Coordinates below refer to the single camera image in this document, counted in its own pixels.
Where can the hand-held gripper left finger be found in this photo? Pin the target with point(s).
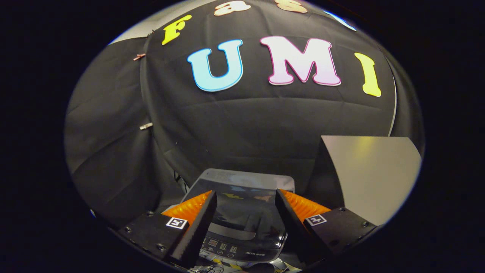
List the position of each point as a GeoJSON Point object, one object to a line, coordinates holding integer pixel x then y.
{"type": "Point", "coordinates": [199, 229]}

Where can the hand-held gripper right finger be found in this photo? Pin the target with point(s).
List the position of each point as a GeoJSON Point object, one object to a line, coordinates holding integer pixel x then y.
{"type": "Point", "coordinates": [290, 227]}

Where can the grey washing machine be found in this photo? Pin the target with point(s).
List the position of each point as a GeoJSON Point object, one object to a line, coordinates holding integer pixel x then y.
{"type": "Point", "coordinates": [246, 175]}

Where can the grey cabinet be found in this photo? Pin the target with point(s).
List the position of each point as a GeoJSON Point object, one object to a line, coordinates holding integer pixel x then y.
{"type": "Point", "coordinates": [371, 178]}

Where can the white clip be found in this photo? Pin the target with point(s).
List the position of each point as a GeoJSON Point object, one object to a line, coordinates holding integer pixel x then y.
{"type": "Point", "coordinates": [146, 126]}

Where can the red clip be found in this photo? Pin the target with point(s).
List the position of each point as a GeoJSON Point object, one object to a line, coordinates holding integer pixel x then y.
{"type": "Point", "coordinates": [139, 57]}

